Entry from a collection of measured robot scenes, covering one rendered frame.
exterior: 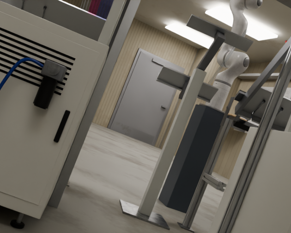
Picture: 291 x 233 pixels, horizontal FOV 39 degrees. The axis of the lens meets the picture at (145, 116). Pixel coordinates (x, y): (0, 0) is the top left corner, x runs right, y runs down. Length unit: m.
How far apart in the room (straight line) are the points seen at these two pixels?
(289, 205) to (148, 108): 9.16
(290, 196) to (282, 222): 0.09
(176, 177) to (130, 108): 7.76
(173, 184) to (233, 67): 0.86
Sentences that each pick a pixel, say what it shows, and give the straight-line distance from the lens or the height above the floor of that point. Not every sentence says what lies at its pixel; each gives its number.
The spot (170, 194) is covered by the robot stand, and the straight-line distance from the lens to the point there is 2.71.
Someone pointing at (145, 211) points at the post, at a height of 0.03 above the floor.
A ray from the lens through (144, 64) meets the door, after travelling 10.46.
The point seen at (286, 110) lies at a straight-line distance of 2.34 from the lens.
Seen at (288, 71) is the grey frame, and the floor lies 0.88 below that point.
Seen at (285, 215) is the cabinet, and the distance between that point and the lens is 1.49.
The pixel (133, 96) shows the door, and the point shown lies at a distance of 10.39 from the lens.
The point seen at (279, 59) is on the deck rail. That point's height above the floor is 0.96.
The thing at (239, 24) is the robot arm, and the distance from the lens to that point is 2.83.
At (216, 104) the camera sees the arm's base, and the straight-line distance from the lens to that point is 2.75.
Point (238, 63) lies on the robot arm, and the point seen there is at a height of 1.03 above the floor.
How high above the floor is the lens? 0.44
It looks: 1 degrees up
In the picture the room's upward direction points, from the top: 22 degrees clockwise
